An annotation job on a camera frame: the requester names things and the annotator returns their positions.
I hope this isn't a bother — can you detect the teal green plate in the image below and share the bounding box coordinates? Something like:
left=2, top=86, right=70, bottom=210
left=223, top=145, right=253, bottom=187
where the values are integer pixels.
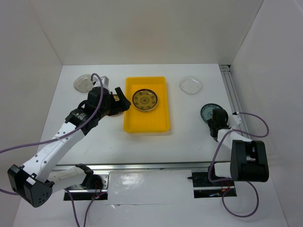
left=200, top=103, right=223, bottom=123

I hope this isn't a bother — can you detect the yellow brown patterned plate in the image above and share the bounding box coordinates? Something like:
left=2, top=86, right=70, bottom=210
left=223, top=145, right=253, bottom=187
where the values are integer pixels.
left=132, top=88, right=158, bottom=111
left=107, top=94, right=123, bottom=116

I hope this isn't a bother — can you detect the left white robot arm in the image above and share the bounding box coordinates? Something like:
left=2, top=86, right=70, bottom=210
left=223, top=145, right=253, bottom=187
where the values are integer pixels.
left=8, top=87, right=131, bottom=208

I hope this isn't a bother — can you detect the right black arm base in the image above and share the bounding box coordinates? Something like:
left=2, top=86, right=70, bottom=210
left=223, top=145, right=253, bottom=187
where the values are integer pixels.
left=188, top=172, right=237, bottom=199

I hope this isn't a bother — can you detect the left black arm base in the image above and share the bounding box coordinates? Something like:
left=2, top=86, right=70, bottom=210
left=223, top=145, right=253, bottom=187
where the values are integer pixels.
left=68, top=172, right=109, bottom=201

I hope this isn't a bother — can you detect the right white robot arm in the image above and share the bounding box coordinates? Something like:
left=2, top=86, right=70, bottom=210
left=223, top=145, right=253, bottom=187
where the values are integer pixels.
left=206, top=108, right=269, bottom=185

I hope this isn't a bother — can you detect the yellow plastic bin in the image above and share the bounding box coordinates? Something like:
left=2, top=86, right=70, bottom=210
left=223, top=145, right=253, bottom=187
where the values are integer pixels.
left=124, top=77, right=170, bottom=133

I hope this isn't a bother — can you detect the clear glass plate left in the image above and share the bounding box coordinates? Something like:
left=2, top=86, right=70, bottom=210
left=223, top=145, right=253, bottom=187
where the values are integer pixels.
left=73, top=74, right=94, bottom=93

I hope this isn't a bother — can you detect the clear glass plate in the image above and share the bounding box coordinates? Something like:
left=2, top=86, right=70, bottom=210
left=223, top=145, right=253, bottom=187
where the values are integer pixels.
left=73, top=74, right=94, bottom=93
left=179, top=76, right=203, bottom=96

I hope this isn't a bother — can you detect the clear glass plate right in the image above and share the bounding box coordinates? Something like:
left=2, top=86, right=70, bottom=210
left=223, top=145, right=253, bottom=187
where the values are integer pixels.
left=179, top=76, right=203, bottom=96

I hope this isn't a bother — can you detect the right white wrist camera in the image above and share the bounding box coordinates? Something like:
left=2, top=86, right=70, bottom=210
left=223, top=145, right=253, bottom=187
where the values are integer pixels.
left=228, top=112, right=242, bottom=127

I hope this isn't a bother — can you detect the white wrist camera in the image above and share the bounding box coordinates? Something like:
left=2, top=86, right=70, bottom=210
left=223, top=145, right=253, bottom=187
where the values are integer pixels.
left=93, top=76, right=110, bottom=92
left=228, top=112, right=242, bottom=127

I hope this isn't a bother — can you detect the right side aluminium rail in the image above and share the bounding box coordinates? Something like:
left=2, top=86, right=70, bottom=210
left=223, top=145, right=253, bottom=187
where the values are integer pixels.
left=219, top=65, right=250, bottom=133

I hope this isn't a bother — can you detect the aluminium rail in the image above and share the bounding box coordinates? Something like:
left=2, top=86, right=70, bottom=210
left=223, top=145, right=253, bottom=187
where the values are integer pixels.
left=219, top=65, right=250, bottom=133
left=53, top=160, right=211, bottom=173

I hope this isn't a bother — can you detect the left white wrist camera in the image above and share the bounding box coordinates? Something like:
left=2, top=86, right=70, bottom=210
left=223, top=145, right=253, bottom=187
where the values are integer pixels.
left=93, top=76, right=110, bottom=92

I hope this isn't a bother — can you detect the front aluminium rail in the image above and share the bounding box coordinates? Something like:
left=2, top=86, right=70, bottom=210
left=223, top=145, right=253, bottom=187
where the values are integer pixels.
left=53, top=160, right=211, bottom=173

